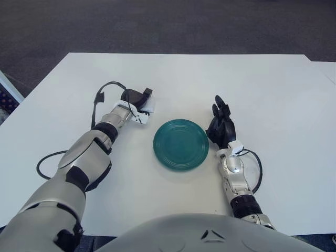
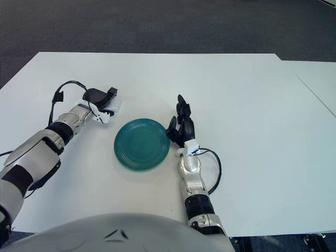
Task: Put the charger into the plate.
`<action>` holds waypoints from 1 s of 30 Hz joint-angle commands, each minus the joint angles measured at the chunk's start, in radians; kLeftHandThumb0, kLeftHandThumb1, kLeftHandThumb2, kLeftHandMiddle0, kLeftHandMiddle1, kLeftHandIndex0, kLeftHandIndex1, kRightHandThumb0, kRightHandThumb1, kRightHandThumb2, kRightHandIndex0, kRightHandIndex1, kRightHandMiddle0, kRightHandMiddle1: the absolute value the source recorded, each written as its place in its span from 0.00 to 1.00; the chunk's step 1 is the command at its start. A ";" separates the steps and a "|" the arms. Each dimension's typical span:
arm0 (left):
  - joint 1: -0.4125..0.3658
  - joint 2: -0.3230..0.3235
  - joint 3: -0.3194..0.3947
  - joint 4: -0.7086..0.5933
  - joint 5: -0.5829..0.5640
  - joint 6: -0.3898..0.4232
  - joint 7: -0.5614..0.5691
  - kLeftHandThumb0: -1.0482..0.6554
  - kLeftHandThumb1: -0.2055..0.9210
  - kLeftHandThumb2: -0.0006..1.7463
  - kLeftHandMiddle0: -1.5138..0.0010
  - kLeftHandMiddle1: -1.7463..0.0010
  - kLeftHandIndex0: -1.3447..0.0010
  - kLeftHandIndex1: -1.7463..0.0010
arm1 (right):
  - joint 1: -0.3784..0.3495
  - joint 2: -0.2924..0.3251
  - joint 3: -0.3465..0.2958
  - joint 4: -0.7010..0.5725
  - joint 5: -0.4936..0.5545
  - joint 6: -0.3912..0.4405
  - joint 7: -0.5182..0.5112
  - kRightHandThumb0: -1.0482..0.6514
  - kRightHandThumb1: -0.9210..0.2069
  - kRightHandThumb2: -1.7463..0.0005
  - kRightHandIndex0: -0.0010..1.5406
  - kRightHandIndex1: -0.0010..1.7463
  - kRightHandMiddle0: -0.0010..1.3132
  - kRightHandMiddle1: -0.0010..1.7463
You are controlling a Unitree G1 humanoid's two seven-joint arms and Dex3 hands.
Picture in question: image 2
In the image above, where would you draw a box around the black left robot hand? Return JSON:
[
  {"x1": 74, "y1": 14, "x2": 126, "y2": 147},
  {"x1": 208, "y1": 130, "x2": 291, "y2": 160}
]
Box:
[{"x1": 85, "y1": 86, "x2": 118, "y2": 116}]

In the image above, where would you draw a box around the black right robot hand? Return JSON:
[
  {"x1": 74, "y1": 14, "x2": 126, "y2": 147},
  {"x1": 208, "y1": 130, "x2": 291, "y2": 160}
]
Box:
[{"x1": 166, "y1": 94, "x2": 195, "y2": 148}]

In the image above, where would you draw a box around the white square charger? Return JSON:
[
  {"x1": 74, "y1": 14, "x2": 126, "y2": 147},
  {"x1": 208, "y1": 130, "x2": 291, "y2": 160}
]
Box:
[{"x1": 106, "y1": 99, "x2": 123, "y2": 113}]

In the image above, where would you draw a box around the teal round plate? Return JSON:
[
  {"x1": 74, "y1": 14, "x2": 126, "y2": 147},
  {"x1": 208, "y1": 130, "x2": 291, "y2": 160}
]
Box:
[{"x1": 113, "y1": 118, "x2": 170, "y2": 173}]

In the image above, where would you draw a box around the black table leg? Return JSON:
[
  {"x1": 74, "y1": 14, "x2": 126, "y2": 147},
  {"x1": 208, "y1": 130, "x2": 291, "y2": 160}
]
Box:
[{"x1": 232, "y1": 236, "x2": 254, "y2": 252}]

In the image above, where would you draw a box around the grey robot torso shell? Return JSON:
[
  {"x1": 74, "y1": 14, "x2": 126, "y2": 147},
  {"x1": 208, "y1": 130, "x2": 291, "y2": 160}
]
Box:
[{"x1": 7, "y1": 213, "x2": 236, "y2": 252}]

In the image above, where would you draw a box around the black table caster foot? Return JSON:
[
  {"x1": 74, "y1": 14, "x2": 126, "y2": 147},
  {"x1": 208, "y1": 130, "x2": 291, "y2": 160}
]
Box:
[{"x1": 303, "y1": 232, "x2": 328, "y2": 245}]

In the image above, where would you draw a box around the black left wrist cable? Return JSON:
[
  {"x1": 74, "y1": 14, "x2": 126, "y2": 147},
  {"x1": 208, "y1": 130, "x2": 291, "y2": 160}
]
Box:
[{"x1": 48, "y1": 80, "x2": 98, "y2": 127}]

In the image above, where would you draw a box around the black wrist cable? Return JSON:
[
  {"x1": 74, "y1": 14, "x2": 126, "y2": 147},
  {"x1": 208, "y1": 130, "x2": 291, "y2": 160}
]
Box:
[
  {"x1": 198, "y1": 148, "x2": 223, "y2": 196},
  {"x1": 48, "y1": 80, "x2": 98, "y2": 127}
]

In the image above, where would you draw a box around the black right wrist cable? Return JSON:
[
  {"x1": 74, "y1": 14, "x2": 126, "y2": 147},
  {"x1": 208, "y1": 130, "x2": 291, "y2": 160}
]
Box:
[{"x1": 198, "y1": 148, "x2": 223, "y2": 196}]

